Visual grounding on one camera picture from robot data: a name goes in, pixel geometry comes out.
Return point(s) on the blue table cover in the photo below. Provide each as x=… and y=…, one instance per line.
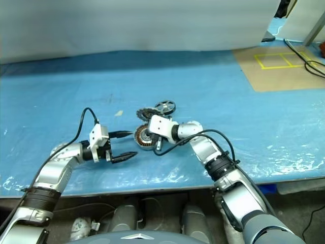
x=50, y=101

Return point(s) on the red object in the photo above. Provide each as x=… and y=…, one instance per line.
x=323, y=50

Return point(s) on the white foam panel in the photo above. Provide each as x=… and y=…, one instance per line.
x=297, y=20

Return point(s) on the yellow tape squares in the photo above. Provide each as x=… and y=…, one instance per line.
x=281, y=67

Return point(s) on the aluminium frame post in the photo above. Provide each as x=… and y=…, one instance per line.
x=316, y=25

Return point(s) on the toothed metal gear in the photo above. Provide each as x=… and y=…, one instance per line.
x=145, y=114

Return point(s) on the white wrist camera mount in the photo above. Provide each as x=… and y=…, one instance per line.
x=161, y=127
x=97, y=136

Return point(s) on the grey robot torso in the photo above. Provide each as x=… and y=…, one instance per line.
x=139, y=239

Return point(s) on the small silver clip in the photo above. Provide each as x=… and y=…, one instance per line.
x=95, y=225

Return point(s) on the spoked silver motor rotor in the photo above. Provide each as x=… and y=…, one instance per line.
x=165, y=106

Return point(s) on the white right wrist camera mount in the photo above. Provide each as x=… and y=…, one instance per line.
x=161, y=127

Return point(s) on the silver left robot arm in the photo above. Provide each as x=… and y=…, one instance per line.
x=53, y=172

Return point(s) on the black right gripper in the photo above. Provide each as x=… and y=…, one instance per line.
x=155, y=139

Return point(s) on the blue crate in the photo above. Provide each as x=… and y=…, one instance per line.
x=267, y=189

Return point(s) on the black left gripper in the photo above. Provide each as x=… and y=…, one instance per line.
x=104, y=152

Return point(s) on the small beige scrap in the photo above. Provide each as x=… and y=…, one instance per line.
x=118, y=113

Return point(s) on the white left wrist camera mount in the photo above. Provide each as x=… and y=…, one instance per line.
x=97, y=136

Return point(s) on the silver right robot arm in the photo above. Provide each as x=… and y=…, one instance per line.
x=203, y=150

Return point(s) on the white round object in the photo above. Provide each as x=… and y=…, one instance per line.
x=195, y=218

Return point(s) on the white foam sheet backdrop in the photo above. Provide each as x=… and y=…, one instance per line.
x=127, y=25

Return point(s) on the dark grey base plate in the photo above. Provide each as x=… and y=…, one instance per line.
x=267, y=38

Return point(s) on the brown cardboard sheet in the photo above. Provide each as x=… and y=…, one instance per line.
x=279, y=78

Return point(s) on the motor stator with copper windings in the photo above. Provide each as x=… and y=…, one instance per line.
x=142, y=138

